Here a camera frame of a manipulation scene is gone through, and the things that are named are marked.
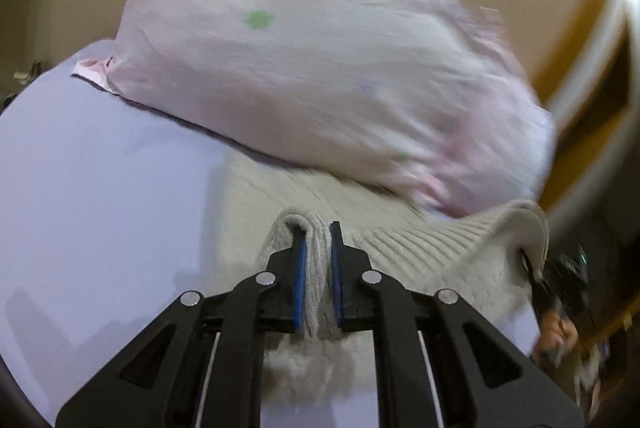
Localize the beige cable-knit sweater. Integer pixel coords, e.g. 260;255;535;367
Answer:
205;153;548;405

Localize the wooden framed wall niche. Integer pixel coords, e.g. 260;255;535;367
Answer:
539;0;639;237

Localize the white floral pillow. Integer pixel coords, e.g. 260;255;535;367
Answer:
70;0;532;209

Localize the lavender bed sheet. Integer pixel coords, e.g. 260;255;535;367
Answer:
0;38;544;428

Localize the person's right hand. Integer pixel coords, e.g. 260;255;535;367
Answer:
532;310;578;366

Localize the pink floral pillow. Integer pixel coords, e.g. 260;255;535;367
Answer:
407;8;556;217

